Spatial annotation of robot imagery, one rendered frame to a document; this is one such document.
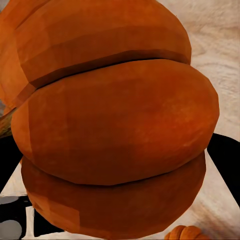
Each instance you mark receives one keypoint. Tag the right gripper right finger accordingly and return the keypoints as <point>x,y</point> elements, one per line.
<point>225,153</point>

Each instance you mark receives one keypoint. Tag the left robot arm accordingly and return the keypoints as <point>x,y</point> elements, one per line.
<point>13,219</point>

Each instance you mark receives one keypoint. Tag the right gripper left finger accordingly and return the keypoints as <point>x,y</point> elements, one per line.
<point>10,157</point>

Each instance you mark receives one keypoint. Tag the pumpkin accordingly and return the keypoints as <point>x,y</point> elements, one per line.
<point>111,118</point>
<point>182,232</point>

